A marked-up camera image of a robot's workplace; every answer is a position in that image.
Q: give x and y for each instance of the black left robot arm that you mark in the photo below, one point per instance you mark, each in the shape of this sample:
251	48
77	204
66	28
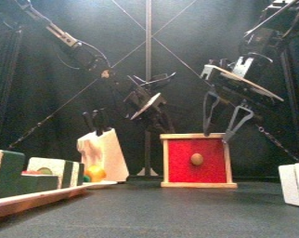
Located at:
65	37

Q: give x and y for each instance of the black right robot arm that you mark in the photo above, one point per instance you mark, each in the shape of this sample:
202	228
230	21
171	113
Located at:
279	18

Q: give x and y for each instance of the red drawer with wooden knob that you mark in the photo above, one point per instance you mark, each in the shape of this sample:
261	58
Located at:
185	170

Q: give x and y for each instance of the pale wooden knife block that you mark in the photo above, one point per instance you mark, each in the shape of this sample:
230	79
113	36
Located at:
109	155

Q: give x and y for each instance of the orange toy fruit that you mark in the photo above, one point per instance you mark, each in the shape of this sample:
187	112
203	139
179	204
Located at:
97	173

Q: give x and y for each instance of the white box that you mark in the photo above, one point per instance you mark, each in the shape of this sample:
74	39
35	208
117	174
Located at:
294	184

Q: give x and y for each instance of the small green toy ball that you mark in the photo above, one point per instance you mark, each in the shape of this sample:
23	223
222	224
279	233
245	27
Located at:
86	178

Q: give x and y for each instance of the thin green white block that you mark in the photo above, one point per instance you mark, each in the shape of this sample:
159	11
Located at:
78	173

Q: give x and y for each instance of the white green block with hole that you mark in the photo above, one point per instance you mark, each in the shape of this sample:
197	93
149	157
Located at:
53	163

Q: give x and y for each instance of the low green block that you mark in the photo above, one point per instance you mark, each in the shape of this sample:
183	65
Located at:
39	183

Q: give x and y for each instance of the red toy piece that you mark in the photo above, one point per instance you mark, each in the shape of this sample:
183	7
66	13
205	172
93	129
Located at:
31	172

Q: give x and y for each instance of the long wooden tray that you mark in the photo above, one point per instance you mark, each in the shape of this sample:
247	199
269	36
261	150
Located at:
31	200

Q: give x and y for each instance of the tall green white block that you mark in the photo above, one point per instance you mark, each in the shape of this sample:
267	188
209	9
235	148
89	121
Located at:
9	173

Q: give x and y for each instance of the wooden drawer box frame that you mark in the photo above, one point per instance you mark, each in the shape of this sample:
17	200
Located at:
189	135

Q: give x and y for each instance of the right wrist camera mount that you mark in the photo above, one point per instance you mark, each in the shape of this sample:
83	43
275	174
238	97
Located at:
243	66

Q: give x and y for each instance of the dark slanted frame post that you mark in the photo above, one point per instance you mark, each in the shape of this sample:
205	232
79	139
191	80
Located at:
297	130

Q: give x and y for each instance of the thin vertical metal post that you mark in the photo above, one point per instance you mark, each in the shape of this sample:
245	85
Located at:
149	46

